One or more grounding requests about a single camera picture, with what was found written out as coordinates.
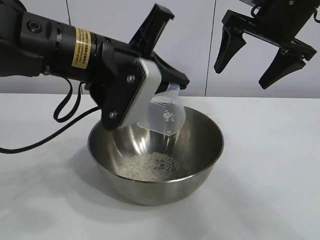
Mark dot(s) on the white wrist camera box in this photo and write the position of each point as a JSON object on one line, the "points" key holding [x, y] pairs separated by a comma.
{"points": [[147, 85]]}

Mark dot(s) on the clear plastic measuring cup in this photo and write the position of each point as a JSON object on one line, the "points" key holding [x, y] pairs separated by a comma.
{"points": [[162, 125]]}

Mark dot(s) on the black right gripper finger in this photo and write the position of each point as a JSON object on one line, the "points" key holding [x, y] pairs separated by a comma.
{"points": [[228, 47], [282, 67]]}

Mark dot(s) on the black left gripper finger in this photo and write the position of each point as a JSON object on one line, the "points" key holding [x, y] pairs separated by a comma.
{"points": [[175, 77], [152, 32]]}

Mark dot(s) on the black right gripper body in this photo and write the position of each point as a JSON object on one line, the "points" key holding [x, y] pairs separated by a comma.
{"points": [[280, 22]]}

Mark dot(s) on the white rice grains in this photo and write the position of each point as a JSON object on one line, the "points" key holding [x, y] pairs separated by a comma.
{"points": [[147, 167]]}

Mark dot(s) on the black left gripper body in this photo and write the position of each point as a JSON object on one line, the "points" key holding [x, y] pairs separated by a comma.
{"points": [[117, 55]]}

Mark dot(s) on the stainless steel mixing bowl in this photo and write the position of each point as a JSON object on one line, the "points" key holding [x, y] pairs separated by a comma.
{"points": [[155, 192]]}

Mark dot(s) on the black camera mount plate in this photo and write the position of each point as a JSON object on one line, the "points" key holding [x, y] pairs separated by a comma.
{"points": [[120, 100]]}

